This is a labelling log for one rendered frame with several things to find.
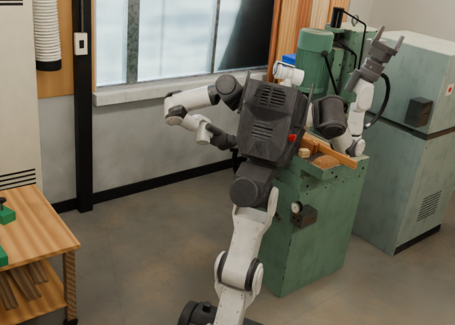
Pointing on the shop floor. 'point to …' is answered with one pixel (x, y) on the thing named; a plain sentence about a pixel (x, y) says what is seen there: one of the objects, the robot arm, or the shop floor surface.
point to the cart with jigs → (34, 258)
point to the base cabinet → (309, 234)
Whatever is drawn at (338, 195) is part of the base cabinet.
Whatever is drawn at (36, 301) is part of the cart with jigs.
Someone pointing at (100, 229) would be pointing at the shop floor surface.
